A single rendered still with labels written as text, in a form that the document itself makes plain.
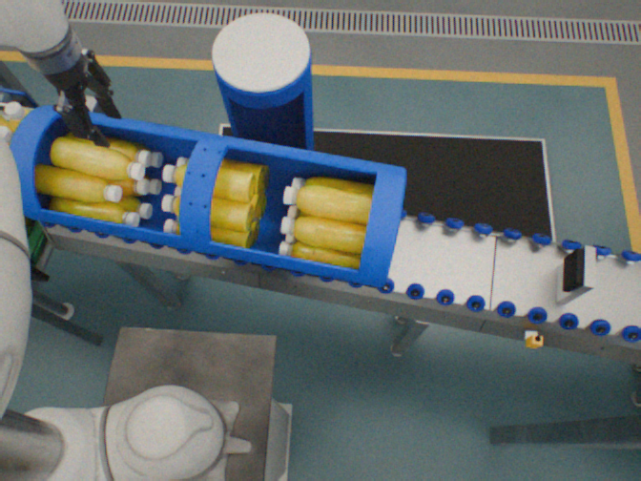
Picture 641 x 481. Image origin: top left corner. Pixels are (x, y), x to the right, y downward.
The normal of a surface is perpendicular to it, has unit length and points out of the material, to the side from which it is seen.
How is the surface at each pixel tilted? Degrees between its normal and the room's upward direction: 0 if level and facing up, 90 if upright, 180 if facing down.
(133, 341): 4
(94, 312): 0
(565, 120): 0
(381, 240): 37
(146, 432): 9
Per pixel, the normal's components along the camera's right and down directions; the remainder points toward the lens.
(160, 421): 0.11, -0.45
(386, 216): -0.06, -0.11
